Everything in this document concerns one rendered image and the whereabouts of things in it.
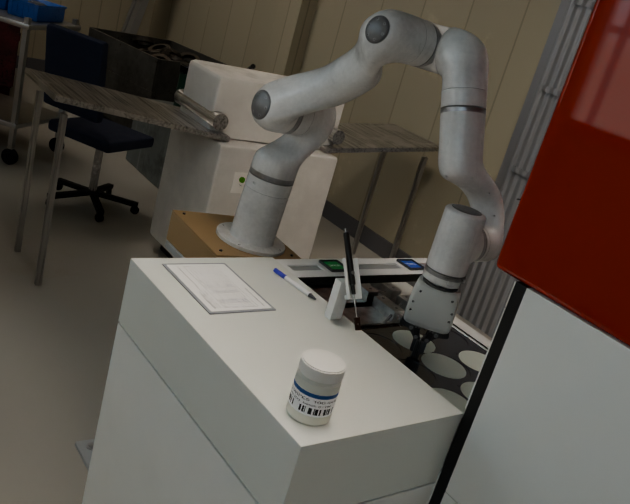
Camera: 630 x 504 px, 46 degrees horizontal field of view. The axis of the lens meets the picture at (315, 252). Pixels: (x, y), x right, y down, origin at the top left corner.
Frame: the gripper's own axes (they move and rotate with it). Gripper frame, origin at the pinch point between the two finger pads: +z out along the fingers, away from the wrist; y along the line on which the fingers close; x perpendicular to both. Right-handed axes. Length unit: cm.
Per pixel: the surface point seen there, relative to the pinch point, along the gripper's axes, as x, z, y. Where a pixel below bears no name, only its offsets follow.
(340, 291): 11.3, -10.8, 18.4
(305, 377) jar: 50, -12, 17
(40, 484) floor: -23, 92, 89
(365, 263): -29.3, -3.9, 17.4
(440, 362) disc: -0.8, 2.0, -5.6
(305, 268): -13.6, -3.5, 29.5
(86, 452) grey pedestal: -42, 91, 84
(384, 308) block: -20.6, 2.4, 9.3
